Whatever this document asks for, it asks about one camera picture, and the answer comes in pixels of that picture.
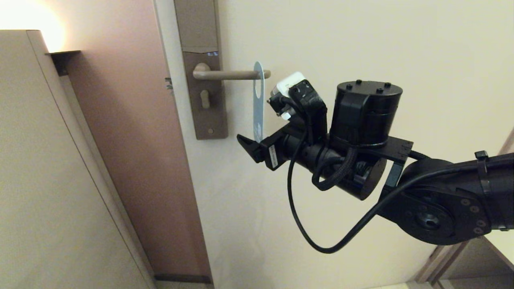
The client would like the blue do-not-disturb door sign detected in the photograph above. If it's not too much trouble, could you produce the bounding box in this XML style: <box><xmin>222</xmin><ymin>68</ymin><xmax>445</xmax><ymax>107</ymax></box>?
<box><xmin>253</xmin><ymin>61</ymin><xmax>265</xmax><ymax>143</ymax></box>

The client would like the brown door lock plate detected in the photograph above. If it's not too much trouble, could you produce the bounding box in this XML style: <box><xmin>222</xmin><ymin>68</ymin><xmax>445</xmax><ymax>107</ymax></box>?
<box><xmin>174</xmin><ymin>0</ymin><xmax>228</xmax><ymax>140</ymax></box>

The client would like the white door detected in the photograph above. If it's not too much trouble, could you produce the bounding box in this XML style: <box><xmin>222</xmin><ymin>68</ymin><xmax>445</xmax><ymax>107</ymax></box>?
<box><xmin>155</xmin><ymin>0</ymin><xmax>514</xmax><ymax>289</ymax></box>

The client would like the dark baseboard strip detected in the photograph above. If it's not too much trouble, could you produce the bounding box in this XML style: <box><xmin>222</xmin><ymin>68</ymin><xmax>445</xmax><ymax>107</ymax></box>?
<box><xmin>155</xmin><ymin>274</ymin><xmax>212</xmax><ymax>284</ymax></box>

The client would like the thin black right gripper cable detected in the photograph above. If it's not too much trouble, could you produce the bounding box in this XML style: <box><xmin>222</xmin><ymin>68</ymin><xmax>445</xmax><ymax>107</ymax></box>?
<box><xmin>287</xmin><ymin>120</ymin><xmax>514</xmax><ymax>254</ymax></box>

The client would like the black right camera bracket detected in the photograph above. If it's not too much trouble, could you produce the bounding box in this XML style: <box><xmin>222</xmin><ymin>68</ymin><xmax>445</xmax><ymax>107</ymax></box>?
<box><xmin>288</xmin><ymin>79</ymin><xmax>328</xmax><ymax>145</ymax></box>

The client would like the thick braided black cable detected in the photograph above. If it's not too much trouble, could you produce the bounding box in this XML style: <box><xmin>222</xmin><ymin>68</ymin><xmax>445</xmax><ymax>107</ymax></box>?
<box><xmin>311</xmin><ymin>148</ymin><xmax>358</xmax><ymax>191</ymax></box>

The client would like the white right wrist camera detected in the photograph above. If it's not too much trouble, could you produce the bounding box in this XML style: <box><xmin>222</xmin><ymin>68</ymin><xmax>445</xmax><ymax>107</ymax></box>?
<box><xmin>270</xmin><ymin>71</ymin><xmax>306</xmax><ymax>121</ymax></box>

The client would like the beige metal door handle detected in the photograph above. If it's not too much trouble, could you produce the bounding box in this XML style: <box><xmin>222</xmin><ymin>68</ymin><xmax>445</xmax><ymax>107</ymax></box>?
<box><xmin>193</xmin><ymin>63</ymin><xmax>271</xmax><ymax>81</ymax></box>

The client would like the brown closet door frame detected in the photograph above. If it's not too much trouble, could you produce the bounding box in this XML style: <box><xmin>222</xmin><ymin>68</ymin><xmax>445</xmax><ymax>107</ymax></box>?
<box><xmin>416</xmin><ymin>128</ymin><xmax>514</xmax><ymax>286</ymax></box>

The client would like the black cable tie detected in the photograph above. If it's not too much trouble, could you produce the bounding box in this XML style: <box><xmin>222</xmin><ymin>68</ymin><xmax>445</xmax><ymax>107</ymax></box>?
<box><xmin>475</xmin><ymin>151</ymin><xmax>492</xmax><ymax>197</ymax></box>

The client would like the dark wall lamp bracket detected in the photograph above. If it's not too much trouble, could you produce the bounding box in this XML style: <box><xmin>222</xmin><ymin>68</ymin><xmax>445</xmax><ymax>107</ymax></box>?
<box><xmin>46</xmin><ymin>51</ymin><xmax>82</xmax><ymax>77</ymax></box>

